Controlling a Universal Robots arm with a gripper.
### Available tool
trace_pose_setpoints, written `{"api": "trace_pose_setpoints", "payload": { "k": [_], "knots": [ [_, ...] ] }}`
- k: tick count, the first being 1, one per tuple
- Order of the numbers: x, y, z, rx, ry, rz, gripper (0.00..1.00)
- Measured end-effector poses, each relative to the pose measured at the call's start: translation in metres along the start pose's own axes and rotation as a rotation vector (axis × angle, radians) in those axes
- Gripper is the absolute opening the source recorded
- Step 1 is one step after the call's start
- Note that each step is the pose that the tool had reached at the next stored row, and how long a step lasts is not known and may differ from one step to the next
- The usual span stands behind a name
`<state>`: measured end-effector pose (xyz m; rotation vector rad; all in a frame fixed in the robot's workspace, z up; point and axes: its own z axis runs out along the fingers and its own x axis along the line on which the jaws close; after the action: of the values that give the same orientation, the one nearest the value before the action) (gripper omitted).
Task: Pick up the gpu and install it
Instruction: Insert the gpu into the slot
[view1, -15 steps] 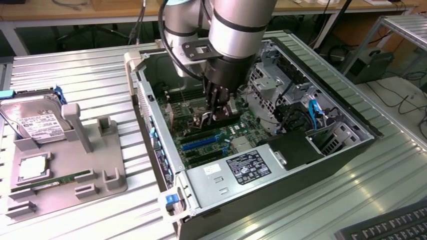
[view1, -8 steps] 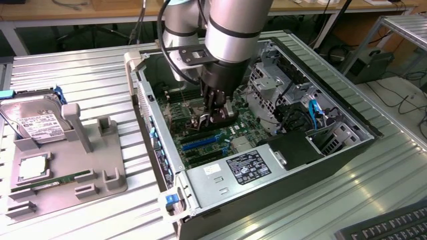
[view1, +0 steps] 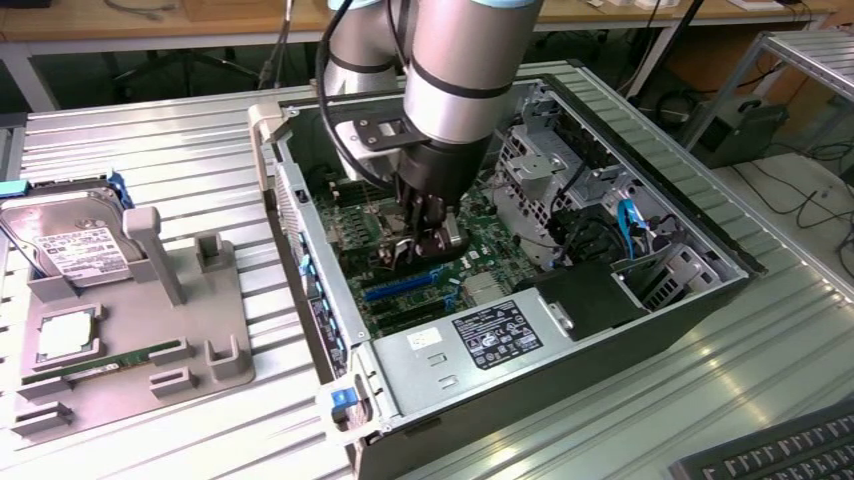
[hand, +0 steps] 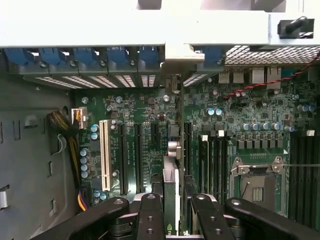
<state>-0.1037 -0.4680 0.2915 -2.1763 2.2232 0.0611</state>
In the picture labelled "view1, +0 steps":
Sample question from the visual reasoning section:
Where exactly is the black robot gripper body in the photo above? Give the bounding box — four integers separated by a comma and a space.
393, 132, 494, 206

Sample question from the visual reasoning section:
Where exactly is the CPU socket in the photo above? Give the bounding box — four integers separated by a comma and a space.
375, 204, 410, 239

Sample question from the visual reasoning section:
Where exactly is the green motherboard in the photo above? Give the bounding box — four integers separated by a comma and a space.
313, 172, 543, 337

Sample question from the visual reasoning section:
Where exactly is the blue expansion slot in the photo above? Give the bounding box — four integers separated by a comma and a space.
362, 272, 439, 302

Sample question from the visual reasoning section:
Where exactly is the silver chipset heatsink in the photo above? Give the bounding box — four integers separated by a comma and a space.
462, 276, 510, 307

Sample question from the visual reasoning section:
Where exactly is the black RAM slot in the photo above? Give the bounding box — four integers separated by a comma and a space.
329, 179, 386, 204

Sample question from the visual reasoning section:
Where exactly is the black expansion slot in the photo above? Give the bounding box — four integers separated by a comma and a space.
370, 298, 457, 334

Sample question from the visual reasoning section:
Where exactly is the metal disk bay cage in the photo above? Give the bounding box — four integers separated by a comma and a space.
493, 94, 626, 271

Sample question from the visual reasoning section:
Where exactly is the black plastic air shroud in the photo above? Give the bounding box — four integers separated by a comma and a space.
513, 260, 650, 343

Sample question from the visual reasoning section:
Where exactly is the grey power supply unit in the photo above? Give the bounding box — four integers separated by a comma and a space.
370, 288, 577, 419

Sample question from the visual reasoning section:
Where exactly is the open black PC case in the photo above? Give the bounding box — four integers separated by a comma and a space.
247, 59, 768, 480

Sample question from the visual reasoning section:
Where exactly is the blue disk caddy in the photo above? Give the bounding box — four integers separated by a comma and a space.
0, 169, 139, 214

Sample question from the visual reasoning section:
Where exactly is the black box on floor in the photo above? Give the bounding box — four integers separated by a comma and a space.
693, 98, 792, 169

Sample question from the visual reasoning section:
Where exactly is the wooden desk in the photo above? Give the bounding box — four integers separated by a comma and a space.
0, 0, 836, 112

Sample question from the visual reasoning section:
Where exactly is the grey parts rack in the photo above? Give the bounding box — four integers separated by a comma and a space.
10, 207, 259, 447

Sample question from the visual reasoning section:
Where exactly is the green RAM stick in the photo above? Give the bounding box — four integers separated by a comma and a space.
20, 338, 186, 386

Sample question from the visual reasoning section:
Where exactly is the silver hard disk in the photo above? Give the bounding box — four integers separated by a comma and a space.
0, 191, 150, 290

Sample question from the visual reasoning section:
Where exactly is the silver CPU chip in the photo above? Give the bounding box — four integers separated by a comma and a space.
34, 314, 96, 359

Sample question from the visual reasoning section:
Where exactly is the metal slat side table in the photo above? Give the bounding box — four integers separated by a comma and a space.
680, 29, 854, 151

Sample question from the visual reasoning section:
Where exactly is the black computer keyboard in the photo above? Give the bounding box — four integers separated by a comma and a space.
669, 412, 854, 480

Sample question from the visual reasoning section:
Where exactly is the black power wire bundle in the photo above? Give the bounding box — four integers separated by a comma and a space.
550, 207, 633, 266

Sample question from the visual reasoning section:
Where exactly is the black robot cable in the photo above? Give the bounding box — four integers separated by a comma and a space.
315, 0, 366, 174

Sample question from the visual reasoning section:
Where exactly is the blue data wire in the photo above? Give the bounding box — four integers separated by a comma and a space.
617, 198, 646, 262

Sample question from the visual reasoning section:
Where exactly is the hanging black cable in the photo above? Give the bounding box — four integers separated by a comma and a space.
258, 0, 297, 90

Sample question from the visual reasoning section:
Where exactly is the black coiled cable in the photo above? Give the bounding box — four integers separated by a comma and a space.
658, 91, 697, 127

